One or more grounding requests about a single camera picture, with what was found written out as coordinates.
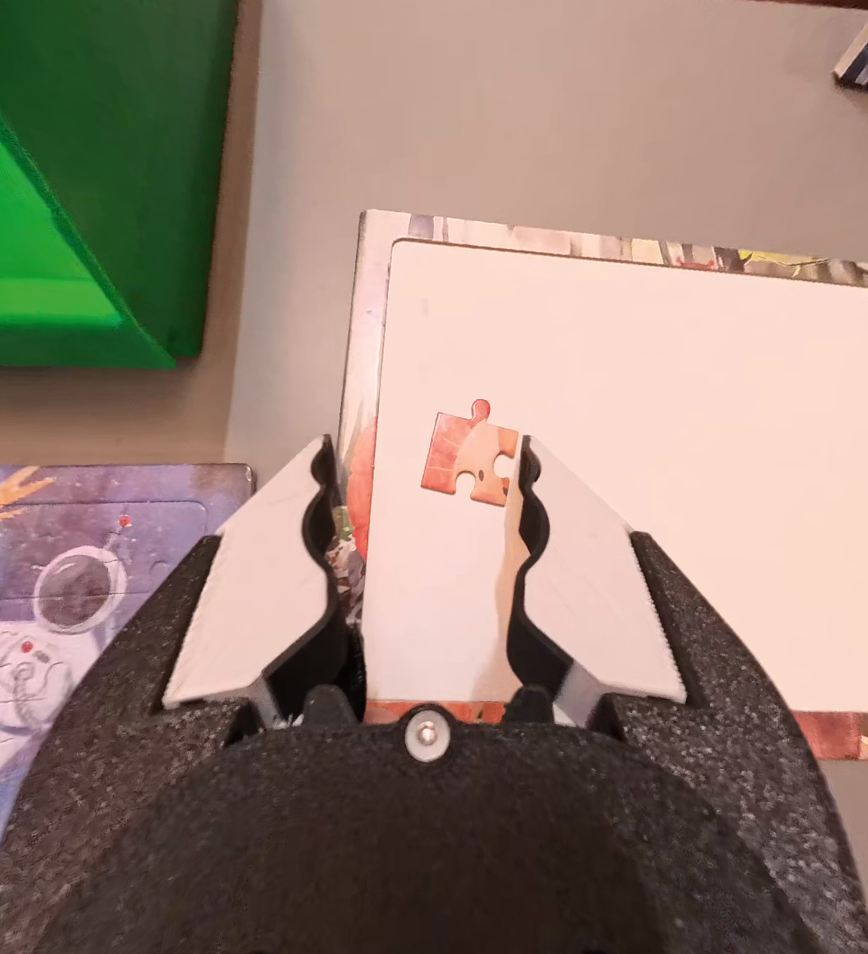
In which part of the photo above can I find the space jigsaw puzzle board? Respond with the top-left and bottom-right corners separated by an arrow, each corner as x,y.
0,464 -> 256,880

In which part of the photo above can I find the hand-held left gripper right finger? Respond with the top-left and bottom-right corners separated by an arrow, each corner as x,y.
507,434 -> 688,730

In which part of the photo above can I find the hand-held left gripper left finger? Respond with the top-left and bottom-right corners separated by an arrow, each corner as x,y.
161,434 -> 353,730

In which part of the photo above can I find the green plastic bin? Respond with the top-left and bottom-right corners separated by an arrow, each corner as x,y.
0,0 -> 239,371

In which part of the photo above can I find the grey desk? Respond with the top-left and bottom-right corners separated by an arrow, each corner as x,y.
0,0 -> 868,954

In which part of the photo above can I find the orange tan jigsaw piece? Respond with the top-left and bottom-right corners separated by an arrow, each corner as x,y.
420,398 -> 520,508

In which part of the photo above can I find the animal jigsaw puzzle board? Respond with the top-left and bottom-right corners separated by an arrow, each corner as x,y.
337,210 -> 868,763

